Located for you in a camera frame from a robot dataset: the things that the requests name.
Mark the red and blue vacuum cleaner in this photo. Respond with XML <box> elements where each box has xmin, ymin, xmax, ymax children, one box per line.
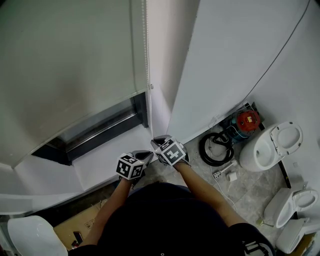
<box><xmin>222</xmin><ymin>109</ymin><xmax>262</xmax><ymax>143</ymax></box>

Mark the thin black wall cable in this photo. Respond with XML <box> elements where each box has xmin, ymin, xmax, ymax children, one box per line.
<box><xmin>243</xmin><ymin>0</ymin><xmax>312</xmax><ymax>103</ymax></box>

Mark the large cardboard box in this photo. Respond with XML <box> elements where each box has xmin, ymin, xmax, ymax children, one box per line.
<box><xmin>53</xmin><ymin>198</ymin><xmax>108</xmax><ymax>251</ymax></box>

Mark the person's dark shirt torso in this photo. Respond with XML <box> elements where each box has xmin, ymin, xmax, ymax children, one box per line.
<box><xmin>68</xmin><ymin>182</ymin><xmax>276</xmax><ymax>256</ymax></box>

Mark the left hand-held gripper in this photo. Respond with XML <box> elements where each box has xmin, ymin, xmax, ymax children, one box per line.
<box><xmin>116</xmin><ymin>150</ymin><xmax>155</xmax><ymax>181</ymax></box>

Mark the white egg-shaped toilet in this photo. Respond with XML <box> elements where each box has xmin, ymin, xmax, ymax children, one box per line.
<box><xmin>239</xmin><ymin>121</ymin><xmax>304</xmax><ymax>173</ymax></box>

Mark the person's right forearm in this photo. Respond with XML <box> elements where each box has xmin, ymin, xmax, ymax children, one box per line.
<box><xmin>173</xmin><ymin>161</ymin><xmax>248</xmax><ymax>226</ymax></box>

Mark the white floor toilet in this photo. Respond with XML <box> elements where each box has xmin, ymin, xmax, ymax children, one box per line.
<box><xmin>274</xmin><ymin>217</ymin><xmax>318</xmax><ymax>255</ymax></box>
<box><xmin>263</xmin><ymin>187</ymin><xmax>320</xmax><ymax>229</ymax></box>

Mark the black coiled hose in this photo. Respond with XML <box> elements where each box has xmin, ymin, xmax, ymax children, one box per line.
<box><xmin>199</xmin><ymin>131</ymin><xmax>235</xmax><ymax>167</ymax></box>

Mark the white roller blind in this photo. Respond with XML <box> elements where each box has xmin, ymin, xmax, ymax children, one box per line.
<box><xmin>0</xmin><ymin>0</ymin><xmax>154</xmax><ymax>169</ymax></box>

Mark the black framed window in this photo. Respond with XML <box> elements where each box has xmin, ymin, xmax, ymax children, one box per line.
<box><xmin>31</xmin><ymin>92</ymin><xmax>151</xmax><ymax>166</ymax></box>

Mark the person's left forearm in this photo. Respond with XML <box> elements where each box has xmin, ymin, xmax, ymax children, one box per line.
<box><xmin>83</xmin><ymin>177</ymin><xmax>133</xmax><ymax>247</ymax></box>

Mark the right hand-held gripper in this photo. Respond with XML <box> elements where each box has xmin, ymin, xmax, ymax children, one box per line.
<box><xmin>150</xmin><ymin>135</ymin><xmax>191</xmax><ymax>167</ymax></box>

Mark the white bead blind chain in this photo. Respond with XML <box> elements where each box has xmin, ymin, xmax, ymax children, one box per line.
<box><xmin>139</xmin><ymin>0</ymin><xmax>155</xmax><ymax>140</ymax></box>

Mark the white toilet brush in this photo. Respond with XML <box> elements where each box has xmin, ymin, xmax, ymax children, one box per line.
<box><xmin>219</xmin><ymin>159</ymin><xmax>238</xmax><ymax>175</ymax></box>

